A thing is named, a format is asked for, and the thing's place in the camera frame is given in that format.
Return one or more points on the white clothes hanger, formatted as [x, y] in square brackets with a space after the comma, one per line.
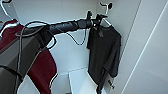
[106, 20]

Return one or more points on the black garment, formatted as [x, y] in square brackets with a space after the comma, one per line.
[103, 53]

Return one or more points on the white wardrobe door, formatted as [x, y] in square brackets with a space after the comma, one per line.
[150, 50]

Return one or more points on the black wardrobe hook peg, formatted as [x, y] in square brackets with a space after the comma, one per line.
[109, 5]

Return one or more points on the white wardrobe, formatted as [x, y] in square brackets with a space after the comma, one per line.
[70, 13]

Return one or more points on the white inner drawer unit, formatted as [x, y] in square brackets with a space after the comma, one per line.
[78, 81]

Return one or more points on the maroon garment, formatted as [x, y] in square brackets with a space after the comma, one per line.
[43, 66]

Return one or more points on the small dark wardrobe hinge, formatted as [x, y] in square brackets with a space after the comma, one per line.
[111, 85]

